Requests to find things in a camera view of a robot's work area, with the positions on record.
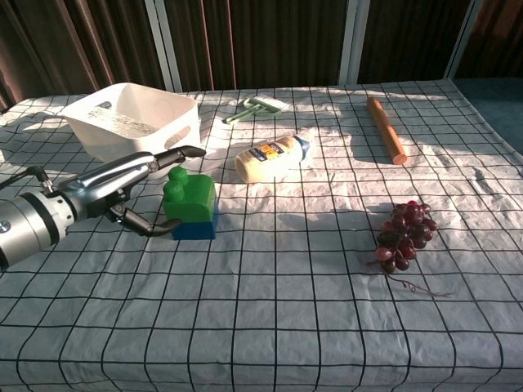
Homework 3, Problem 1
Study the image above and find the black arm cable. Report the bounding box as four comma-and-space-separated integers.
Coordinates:
0, 165, 54, 194

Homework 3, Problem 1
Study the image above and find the dark brown curtain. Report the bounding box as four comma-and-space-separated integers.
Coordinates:
0, 0, 523, 114

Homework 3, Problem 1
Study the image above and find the green toy building block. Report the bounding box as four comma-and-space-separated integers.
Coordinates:
162, 165, 217, 224

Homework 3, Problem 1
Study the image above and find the blue toy building block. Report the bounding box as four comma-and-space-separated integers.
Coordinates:
172, 212, 219, 241

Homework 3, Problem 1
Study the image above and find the white plastic basket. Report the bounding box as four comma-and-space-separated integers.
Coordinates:
60, 82, 202, 163

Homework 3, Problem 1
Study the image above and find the white black grid tablecloth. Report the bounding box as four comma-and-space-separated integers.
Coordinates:
0, 78, 523, 392

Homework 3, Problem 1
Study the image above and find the bunch of red grapes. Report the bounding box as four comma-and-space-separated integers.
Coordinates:
365, 199, 454, 298

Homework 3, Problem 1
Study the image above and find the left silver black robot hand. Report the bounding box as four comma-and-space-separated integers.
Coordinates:
56, 145, 208, 238

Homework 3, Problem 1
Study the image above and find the mayonnaise squeeze bottle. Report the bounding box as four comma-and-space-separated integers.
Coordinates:
234, 135, 311, 185

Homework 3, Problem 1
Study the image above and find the wooden rolling pin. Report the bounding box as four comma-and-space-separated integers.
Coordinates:
366, 96, 409, 166

